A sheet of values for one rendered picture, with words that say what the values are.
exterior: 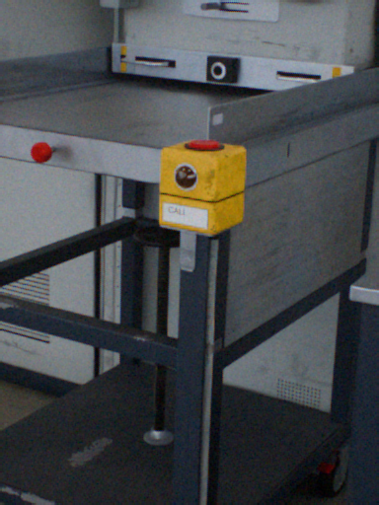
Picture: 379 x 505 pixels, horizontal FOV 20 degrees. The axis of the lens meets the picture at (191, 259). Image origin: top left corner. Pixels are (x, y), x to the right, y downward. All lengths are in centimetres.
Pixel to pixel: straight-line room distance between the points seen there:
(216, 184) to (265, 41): 85
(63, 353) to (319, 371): 69
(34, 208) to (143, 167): 104
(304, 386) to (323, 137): 72
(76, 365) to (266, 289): 99
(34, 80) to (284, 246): 61
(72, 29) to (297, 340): 83
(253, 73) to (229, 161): 82
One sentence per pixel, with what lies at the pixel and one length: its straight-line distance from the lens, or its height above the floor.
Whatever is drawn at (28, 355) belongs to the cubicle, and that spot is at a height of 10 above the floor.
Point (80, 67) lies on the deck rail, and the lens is 218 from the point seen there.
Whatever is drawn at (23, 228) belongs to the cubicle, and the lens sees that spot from 264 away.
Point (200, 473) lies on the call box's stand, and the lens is 145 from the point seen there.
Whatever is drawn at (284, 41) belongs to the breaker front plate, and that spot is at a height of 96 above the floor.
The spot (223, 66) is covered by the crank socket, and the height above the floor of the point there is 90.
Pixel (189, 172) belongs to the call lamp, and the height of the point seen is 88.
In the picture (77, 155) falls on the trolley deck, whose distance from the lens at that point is 165.
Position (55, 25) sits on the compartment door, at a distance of 230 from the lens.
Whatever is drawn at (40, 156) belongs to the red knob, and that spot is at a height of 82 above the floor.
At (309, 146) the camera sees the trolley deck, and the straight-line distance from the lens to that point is 176.
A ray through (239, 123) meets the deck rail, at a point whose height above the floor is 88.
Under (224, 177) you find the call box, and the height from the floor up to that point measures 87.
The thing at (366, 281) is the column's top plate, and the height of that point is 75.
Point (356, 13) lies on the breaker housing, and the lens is 205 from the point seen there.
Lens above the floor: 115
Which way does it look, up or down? 17 degrees down
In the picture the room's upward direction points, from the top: 2 degrees clockwise
